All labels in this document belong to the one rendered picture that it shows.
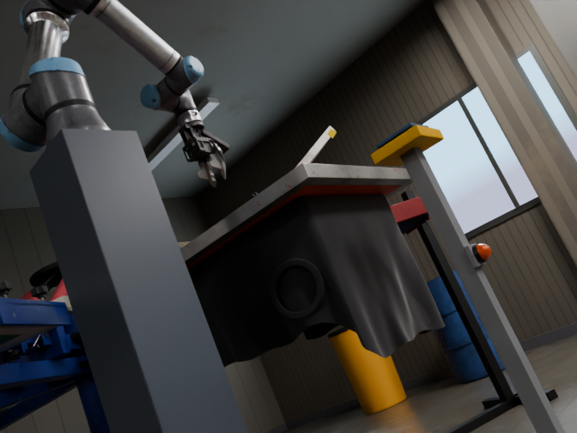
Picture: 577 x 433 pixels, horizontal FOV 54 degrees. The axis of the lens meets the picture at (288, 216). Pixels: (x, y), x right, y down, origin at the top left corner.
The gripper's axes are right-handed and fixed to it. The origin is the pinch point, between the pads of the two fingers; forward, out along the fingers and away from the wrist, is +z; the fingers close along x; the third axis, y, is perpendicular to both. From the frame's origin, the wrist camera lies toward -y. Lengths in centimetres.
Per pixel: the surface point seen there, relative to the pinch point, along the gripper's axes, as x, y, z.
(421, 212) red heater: 3, -127, 21
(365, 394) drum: -173, -270, 104
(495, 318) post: 65, 14, 72
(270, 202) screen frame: 35, 29, 27
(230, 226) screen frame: 21.0, 29.0, 25.9
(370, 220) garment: 39, -6, 36
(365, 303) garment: 37, 13, 57
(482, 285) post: 66, 14, 65
